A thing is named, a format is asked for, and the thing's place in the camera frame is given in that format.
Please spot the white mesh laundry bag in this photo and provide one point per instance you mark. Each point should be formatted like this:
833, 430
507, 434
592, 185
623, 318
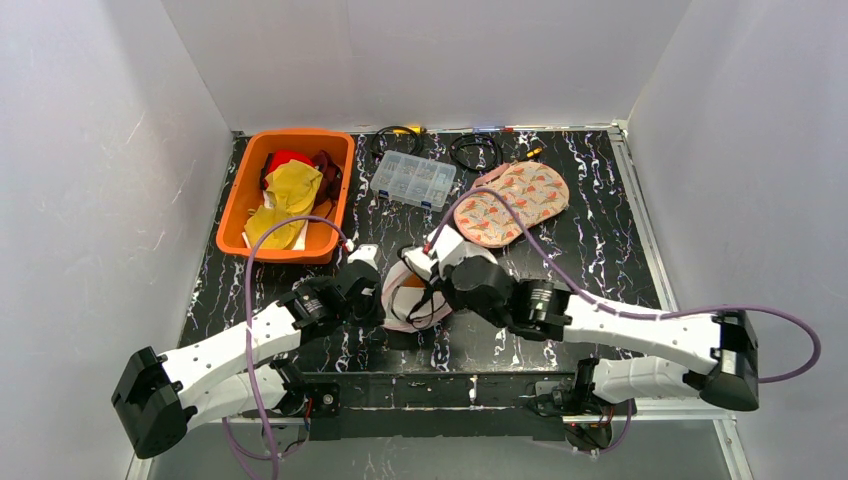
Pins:
399, 303

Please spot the floral pink fabric pouch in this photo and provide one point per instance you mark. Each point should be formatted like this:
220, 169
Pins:
534, 190

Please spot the red garment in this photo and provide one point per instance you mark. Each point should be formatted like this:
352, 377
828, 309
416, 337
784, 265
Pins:
278, 158

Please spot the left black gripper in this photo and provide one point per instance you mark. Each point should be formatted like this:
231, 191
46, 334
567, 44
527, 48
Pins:
370, 302

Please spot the orange bra inside bag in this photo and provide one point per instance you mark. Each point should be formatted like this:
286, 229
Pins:
413, 282

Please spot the aluminium right rail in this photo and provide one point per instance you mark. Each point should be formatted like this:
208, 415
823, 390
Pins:
689, 409

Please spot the clear plastic screw box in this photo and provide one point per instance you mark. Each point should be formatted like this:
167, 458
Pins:
413, 180

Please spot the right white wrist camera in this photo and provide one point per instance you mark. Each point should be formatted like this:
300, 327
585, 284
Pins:
447, 249

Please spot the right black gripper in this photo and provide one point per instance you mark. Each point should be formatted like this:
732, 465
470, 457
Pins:
436, 291

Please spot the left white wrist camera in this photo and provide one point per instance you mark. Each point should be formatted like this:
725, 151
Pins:
366, 253

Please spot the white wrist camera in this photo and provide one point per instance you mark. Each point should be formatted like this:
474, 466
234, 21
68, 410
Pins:
447, 249
366, 253

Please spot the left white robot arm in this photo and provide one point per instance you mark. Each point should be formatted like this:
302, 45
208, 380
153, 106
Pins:
160, 397

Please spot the yellow bra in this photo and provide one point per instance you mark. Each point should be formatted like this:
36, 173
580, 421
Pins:
291, 192

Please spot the dark maroon bra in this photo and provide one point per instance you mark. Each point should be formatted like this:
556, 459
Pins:
330, 185

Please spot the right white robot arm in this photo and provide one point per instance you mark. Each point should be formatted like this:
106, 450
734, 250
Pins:
712, 356

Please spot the orange plastic bin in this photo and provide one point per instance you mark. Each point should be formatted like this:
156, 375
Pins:
308, 239

